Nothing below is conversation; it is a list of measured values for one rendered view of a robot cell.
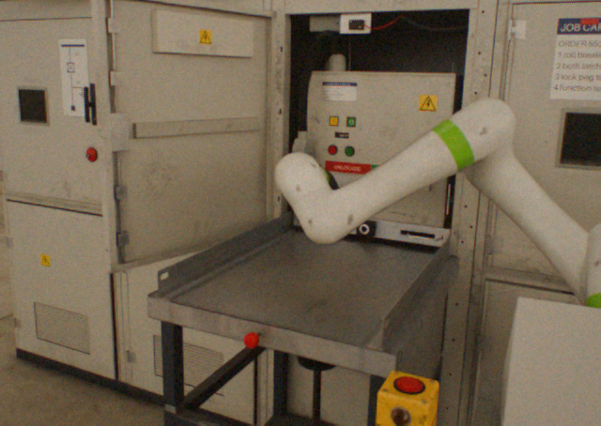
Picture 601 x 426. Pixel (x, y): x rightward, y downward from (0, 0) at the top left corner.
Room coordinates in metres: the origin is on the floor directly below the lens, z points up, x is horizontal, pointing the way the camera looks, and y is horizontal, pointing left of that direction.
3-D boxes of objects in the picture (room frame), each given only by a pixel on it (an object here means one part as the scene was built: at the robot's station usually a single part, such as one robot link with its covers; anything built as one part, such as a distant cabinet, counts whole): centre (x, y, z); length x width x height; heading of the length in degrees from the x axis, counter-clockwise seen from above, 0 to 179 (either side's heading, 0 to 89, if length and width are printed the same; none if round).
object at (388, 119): (1.77, -0.22, 1.15); 0.48 x 0.01 x 0.48; 65
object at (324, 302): (1.43, -0.06, 0.82); 0.68 x 0.62 x 0.06; 155
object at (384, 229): (1.79, -0.23, 0.89); 0.54 x 0.05 x 0.06; 65
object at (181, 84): (1.67, 0.32, 1.21); 0.63 x 0.07 x 0.74; 138
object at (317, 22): (2.09, -0.37, 1.18); 0.78 x 0.69 x 0.79; 155
